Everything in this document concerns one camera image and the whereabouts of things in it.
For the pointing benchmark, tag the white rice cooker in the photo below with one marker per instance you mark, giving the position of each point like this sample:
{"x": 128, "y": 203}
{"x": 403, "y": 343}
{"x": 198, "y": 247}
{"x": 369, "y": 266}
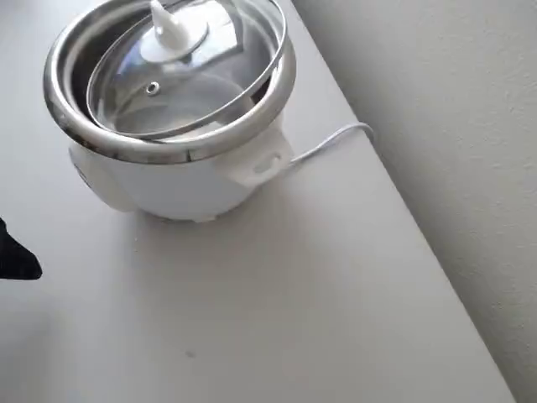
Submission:
{"x": 176, "y": 184}

